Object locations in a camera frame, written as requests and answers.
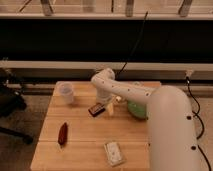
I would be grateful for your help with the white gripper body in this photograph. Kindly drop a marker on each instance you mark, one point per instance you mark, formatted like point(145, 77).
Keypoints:
point(105, 97)

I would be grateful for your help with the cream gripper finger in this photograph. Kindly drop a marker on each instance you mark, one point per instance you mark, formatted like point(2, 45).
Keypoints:
point(110, 109)

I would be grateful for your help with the dark brown eraser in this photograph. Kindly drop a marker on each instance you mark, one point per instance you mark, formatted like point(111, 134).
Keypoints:
point(96, 109)

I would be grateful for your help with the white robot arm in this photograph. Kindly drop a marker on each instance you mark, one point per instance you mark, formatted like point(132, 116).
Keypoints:
point(171, 130)

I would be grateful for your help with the white sponge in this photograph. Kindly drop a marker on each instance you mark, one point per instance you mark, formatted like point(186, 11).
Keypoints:
point(113, 153)

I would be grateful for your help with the green bowl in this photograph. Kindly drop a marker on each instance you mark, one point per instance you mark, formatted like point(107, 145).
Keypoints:
point(137, 110)

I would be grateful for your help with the clear plastic cup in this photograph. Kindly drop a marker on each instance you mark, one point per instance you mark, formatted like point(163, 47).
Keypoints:
point(66, 91)

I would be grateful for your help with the black office chair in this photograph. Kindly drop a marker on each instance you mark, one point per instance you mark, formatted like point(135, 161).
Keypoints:
point(10, 100)

